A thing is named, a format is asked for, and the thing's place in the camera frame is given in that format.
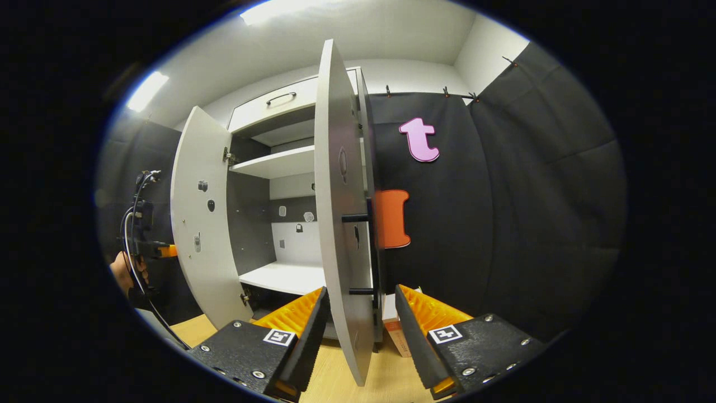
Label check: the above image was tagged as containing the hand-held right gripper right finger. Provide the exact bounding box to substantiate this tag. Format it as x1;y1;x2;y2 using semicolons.
395;284;546;399

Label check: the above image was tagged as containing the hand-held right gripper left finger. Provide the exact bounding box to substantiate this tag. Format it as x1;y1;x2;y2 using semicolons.
187;287;332;401

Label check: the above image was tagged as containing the beige shoe cabinet door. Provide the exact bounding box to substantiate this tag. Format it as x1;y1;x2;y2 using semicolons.
313;38;376;387
169;105;255;331

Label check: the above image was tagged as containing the grey double-door shoe cabinet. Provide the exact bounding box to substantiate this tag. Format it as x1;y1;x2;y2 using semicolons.
224;66;387;353

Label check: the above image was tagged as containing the black door handle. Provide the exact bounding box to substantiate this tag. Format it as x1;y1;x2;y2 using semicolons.
341;199;384;311

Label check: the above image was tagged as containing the white cabinet shelf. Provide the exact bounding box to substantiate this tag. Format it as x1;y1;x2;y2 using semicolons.
239;261;328;296
229;144;317;180

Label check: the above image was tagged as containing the beige cabinet drawer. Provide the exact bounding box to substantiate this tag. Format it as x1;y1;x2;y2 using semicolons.
228;68;359;135

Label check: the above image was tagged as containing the white orange box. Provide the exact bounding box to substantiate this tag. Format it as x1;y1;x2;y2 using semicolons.
383;294;413;358

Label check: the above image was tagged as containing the black cable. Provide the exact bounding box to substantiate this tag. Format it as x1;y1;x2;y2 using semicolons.
120;171;192;352

